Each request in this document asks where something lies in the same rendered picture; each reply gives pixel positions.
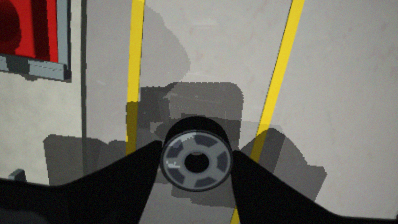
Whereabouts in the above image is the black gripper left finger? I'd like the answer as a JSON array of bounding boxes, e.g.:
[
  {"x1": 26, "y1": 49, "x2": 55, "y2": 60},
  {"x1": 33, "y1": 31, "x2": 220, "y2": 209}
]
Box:
[{"x1": 0, "y1": 140, "x2": 162, "y2": 224}]

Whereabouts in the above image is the yellow tape line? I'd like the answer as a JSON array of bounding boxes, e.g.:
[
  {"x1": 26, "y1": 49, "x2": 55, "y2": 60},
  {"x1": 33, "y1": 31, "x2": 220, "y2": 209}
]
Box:
[{"x1": 126, "y1": 0, "x2": 305, "y2": 224}]

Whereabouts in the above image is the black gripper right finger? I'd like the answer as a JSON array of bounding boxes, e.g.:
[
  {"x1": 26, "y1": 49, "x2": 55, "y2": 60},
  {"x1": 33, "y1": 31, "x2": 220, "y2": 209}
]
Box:
[{"x1": 231, "y1": 150, "x2": 398, "y2": 224}]

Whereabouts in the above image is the black tyre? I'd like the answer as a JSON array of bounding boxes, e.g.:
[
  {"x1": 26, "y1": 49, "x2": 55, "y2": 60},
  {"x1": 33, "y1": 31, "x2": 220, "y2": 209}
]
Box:
[{"x1": 159, "y1": 116, "x2": 234, "y2": 192}]

